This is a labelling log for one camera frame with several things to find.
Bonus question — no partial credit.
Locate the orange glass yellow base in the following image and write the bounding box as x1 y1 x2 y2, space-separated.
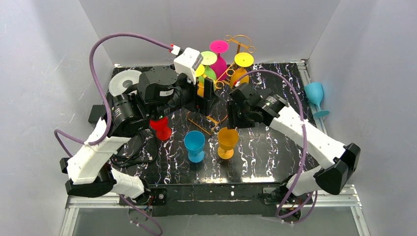
217 127 239 160
229 52 254 88
196 64 205 97

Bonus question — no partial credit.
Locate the blue wine glass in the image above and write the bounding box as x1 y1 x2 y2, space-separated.
184 131 206 163

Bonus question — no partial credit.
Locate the red wine glass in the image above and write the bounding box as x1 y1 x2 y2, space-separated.
149 117 172 141

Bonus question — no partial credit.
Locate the teal wine glass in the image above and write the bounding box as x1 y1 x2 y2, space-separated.
304 82 330 118

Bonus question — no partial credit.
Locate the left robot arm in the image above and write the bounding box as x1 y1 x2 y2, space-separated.
60 66 219 201

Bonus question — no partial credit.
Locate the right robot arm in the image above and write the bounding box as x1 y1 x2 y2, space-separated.
227 83 361 199

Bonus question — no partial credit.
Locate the green wine glass pale base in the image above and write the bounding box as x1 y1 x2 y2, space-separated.
201 51 217 81

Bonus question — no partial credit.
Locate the magenta wine glass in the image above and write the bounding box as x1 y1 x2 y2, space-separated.
210 40 229 81

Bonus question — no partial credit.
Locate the white filament spool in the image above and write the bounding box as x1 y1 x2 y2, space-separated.
108 69 141 96

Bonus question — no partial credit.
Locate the black block left edge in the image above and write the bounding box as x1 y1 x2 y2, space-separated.
88 105 106 124

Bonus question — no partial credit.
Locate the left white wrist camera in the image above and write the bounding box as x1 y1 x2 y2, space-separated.
170 44 203 85

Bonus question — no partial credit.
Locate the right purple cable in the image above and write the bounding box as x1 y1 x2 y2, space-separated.
234 69 318 225

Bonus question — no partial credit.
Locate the purple cable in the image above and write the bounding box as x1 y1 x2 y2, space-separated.
54 32 175 236
234 69 318 225

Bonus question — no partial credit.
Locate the gold wire glass rack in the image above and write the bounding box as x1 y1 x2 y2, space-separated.
186 34 256 136

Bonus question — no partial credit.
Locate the black coiled cable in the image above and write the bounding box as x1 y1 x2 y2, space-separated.
111 133 159 169

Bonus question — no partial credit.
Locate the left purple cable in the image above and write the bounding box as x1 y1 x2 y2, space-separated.
54 32 175 236

